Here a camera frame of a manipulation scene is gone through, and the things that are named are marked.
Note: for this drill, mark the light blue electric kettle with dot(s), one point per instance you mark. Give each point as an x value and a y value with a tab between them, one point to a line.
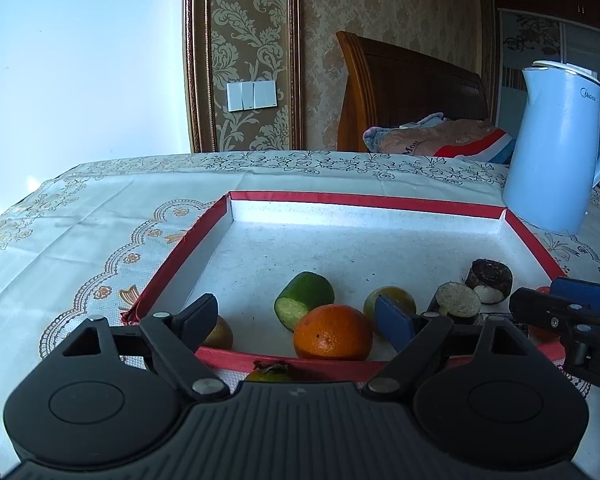
555	160

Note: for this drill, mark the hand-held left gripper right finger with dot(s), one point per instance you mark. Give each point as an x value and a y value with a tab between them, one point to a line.
395	324

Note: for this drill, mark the wooden bed headboard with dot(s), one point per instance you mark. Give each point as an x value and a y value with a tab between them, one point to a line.
405	90

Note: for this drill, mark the dark taro piece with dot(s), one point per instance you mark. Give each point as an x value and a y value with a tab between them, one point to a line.
490	277

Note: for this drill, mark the green cucumber piece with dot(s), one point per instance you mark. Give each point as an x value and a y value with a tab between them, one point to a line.
305	295

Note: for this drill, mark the brown round fruit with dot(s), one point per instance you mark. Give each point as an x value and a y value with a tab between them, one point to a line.
220	334

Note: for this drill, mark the red shallow box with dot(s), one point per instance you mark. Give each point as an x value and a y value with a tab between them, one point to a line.
355	245

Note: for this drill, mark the white wall switch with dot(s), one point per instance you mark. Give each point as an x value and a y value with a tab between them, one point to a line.
251	96

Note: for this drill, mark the striped blanket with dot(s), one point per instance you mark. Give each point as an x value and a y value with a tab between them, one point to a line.
440	142

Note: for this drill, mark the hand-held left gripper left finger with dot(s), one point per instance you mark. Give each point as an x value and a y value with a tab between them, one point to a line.
205	317

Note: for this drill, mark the wardrobe with patterned doors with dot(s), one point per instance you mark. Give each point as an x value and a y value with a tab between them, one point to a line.
530	35

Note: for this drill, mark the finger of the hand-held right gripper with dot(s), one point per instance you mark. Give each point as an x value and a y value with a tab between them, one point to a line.
545	310
580	287

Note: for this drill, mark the wooden wall moulding frame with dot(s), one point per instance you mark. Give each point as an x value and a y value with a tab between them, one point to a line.
197	60

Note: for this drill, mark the green persimmon below tray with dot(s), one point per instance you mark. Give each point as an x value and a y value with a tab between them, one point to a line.
270	373

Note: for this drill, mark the green jujube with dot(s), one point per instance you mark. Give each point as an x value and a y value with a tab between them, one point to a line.
400	294

